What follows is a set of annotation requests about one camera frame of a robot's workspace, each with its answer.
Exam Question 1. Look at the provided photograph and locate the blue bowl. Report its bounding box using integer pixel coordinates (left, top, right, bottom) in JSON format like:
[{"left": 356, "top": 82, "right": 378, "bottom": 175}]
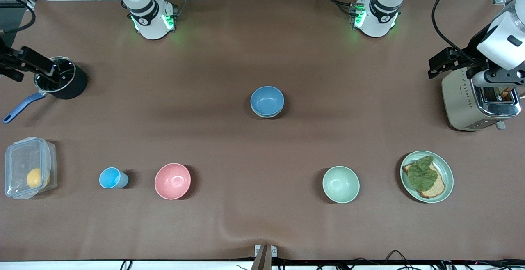
[{"left": 250, "top": 86, "right": 285, "bottom": 117}]

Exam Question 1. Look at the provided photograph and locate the light green bowl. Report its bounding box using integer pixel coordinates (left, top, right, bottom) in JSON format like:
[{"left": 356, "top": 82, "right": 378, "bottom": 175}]
[
  {"left": 322, "top": 166, "right": 360, "bottom": 204},
  {"left": 251, "top": 105, "right": 284, "bottom": 119}
]

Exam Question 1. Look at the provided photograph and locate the pink bowl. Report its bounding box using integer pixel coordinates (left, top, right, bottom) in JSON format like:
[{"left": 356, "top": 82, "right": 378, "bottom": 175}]
[{"left": 155, "top": 163, "right": 192, "bottom": 200}]

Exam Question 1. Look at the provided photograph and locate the glass pot lid blue knob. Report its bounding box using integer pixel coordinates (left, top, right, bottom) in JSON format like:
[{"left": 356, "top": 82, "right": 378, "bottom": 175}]
[{"left": 34, "top": 57, "right": 77, "bottom": 92}]

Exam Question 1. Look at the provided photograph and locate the beige chrome toaster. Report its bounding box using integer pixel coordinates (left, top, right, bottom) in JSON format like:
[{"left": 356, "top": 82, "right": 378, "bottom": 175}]
[{"left": 442, "top": 67, "right": 522, "bottom": 132}]

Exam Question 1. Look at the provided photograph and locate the clear plastic lidded container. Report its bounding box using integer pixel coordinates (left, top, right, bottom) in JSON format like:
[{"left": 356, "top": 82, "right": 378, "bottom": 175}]
[{"left": 5, "top": 137, "right": 58, "bottom": 200}]

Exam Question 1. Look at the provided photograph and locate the light green plate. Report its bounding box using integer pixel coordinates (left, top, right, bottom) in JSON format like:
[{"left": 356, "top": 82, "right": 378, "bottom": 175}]
[{"left": 400, "top": 151, "right": 454, "bottom": 204}]

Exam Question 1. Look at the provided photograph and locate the green lettuce leaf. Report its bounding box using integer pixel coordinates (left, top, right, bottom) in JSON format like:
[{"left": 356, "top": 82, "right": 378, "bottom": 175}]
[{"left": 407, "top": 156, "right": 438, "bottom": 191}]

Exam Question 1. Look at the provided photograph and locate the yellow lemon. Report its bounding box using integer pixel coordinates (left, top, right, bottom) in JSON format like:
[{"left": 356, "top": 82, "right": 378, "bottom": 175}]
[{"left": 27, "top": 168, "right": 50, "bottom": 188}]

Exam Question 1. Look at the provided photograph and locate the bread slice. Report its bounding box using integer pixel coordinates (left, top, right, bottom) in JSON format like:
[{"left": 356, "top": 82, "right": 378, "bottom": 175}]
[{"left": 402, "top": 161, "right": 445, "bottom": 199}]

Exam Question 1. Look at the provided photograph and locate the light blue cup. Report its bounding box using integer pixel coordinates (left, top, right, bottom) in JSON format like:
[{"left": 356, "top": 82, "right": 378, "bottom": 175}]
[{"left": 99, "top": 167, "right": 129, "bottom": 189}]

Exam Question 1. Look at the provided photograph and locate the brown table cloth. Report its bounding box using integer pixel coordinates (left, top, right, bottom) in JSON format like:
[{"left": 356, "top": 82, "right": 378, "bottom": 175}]
[{"left": 0, "top": 0, "right": 525, "bottom": 261}]

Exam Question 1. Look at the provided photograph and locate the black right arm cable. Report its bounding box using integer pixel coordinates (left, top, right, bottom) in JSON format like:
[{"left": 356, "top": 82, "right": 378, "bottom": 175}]
[{"left": 0, "top": 0, "right": 36, "bottom": 33}]

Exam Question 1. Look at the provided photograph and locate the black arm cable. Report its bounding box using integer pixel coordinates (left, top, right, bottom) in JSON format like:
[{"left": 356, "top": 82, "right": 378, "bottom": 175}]
[
  {"left": 431, "top": 0, "right": 493, "bottom": 54},
  {"left": 0, "top": 0, "right": 36, "bottom": 33}
]

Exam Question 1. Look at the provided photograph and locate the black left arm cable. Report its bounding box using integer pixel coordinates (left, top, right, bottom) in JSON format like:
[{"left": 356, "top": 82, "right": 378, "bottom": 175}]
[{"left": 431, "top": 0, "right": 493, "bottom": 54}]

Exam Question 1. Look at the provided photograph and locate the black pot blue handle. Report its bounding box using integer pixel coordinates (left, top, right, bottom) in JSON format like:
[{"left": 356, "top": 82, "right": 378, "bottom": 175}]
[{"left": 3, "top": 57, "right": 88, "bottom": 124}]

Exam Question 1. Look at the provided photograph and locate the metal table edge bracket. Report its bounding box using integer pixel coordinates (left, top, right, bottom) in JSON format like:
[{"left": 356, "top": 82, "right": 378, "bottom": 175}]
[{"left": 253, "top": 245, "right": 278, "bottom": 270}]

